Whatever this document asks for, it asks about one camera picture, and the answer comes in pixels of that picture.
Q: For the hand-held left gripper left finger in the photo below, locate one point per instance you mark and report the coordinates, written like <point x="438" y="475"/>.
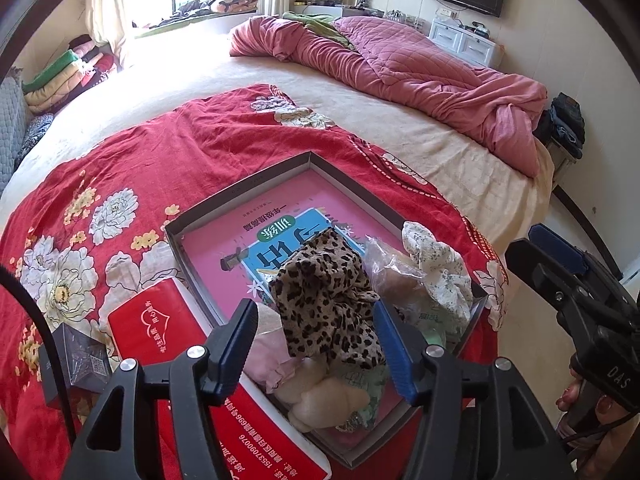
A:
<point x="235" y="345"/>

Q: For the dresser table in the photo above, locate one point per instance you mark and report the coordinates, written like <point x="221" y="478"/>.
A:
<point x="340" y="9"/>

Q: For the small black box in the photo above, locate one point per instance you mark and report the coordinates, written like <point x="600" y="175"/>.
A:
<point x="75" y="365"/>

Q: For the red folded blanket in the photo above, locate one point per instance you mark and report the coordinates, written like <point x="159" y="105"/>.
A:
<point x="97" y="67"/>

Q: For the white tissue packet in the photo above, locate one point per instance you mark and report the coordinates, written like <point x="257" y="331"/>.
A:
<point x="422" y="317"/>

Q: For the white drawer cabinet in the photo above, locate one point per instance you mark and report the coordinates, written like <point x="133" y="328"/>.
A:
<point x="465" y="42"/>

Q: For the green makeup sponge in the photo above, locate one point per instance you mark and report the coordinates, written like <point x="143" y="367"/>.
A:
<point x="432" y="337"/>

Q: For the white floral scrunchie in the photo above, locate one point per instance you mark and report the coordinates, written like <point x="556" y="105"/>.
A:
<point x="440" y="270"/>

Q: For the teal tissue packet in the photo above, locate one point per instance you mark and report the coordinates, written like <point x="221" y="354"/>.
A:
<point x="360" y="390"/>

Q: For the clear plastic bag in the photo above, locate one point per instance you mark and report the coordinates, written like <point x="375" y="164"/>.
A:
<point x="395" y="270"/>

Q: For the bed with cream sheet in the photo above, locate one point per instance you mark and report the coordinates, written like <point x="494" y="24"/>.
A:
<point x="200" y="70"/>

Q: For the patterned folded blanket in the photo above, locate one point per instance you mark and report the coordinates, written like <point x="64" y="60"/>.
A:
<point x="235" y="2"/>

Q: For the green folded blanket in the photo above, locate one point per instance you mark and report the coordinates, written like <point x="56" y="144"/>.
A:
<point x="57" y="64"/>

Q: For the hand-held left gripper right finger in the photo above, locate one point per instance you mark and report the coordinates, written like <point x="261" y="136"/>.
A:
<point x="395" y="355"/>

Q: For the dark clothes on sill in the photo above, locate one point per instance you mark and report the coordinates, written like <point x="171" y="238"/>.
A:
<point x="195" y="7"/>

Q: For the leopard print scrunchie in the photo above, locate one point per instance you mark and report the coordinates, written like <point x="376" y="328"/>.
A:
<point x="325" y="300"/>

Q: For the pink book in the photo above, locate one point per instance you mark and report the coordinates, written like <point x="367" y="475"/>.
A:
<point x="225" y="240"/>

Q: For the dark clothes pile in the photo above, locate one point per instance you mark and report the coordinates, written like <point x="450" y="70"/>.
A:
<point x="562" y="120"/>

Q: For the person's right hand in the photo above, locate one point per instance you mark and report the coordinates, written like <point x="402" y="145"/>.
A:
<point x="571" y="395"/>

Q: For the red tissue pack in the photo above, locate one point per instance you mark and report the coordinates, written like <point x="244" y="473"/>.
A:
<point x="150" y="320"/>

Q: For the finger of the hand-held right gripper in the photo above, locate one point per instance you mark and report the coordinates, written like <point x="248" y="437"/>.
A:
<point x="537" y="267"/>
<point x="555" y="246"/>

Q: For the pink quilt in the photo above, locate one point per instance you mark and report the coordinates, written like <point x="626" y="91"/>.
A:
<point x="410" y="70"/>

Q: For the grey quilted headboard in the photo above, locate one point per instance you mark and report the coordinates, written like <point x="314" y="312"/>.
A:
<point x="10" y="130"/>

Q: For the dark patterned pillow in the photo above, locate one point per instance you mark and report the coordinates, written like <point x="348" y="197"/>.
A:
<point x="35" y="132"/>

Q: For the pink cloth pack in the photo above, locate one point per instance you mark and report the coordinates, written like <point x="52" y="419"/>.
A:
<point x="265" y="355"/>

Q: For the red floral blanket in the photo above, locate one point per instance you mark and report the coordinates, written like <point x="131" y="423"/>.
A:
<point x="100" y="170"/>

